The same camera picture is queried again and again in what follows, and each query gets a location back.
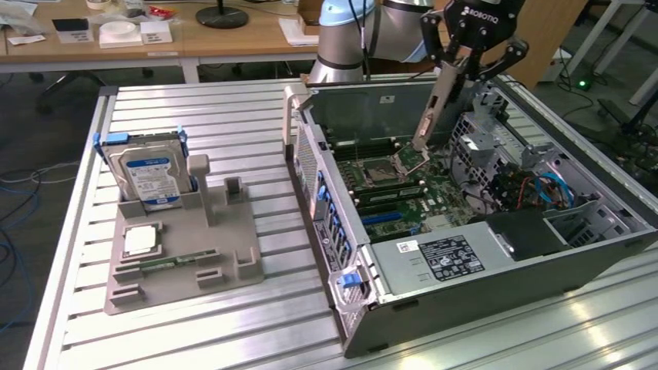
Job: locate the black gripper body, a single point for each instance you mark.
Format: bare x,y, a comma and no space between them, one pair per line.
484,23

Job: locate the white paper stack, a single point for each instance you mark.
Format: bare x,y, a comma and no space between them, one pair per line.
298,34

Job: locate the metal socket cover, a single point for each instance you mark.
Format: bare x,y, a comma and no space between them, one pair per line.
420,163

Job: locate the CPU socket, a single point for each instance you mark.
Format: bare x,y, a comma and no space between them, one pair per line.
381,173

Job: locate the green RAM stick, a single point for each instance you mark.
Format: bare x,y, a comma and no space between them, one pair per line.
165,263

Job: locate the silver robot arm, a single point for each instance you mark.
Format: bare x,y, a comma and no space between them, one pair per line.
340,38

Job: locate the white paper card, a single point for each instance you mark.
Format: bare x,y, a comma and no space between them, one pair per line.
26,39

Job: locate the blue expansion slot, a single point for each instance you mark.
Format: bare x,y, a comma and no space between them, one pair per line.
384,219

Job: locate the red packet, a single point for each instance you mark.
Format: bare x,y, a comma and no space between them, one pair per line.
160,11

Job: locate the clear plastic bags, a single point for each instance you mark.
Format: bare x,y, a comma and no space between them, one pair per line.
21,19

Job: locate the silver CPU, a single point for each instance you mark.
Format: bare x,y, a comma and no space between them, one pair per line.
142,241

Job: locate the grey parts rack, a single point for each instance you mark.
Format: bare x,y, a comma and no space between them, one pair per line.
185,231

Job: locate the white desk frame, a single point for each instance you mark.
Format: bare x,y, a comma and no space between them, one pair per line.
607,34

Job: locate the black stand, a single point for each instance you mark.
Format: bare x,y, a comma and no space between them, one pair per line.
629,119

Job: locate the cardboard box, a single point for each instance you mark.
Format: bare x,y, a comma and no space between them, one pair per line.
309,11

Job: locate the white box with bowl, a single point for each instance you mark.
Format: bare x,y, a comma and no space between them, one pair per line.
121,34

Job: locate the green motherboard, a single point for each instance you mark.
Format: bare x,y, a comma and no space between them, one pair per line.
437,200

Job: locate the black and white box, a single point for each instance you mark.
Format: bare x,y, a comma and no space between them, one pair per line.
73,31

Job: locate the grey power supply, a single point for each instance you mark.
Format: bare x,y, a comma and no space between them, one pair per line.
401,270

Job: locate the grey open PC case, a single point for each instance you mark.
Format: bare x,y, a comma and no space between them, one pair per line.
463,308

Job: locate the black office chair base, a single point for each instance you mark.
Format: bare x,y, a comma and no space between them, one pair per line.
62,86

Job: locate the silver drive cage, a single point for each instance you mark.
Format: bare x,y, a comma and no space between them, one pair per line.
484,150

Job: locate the green indicator light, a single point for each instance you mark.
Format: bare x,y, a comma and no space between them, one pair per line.
583,83

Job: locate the wooden desk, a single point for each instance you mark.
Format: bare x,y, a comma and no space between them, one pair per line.
78,52

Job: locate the black lamp base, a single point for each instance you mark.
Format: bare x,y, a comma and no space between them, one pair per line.
222,18

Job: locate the small white box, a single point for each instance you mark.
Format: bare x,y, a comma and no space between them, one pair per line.
156,32

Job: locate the hard disk in blue caddy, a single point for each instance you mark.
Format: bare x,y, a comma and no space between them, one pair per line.
149,173

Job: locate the graphics card with silver bracket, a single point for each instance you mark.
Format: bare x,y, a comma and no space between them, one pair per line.
429,115

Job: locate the white tape roll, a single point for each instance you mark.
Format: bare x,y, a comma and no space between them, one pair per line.
97,4

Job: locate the metal disk bay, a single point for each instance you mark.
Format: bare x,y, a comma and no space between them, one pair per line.
592,219

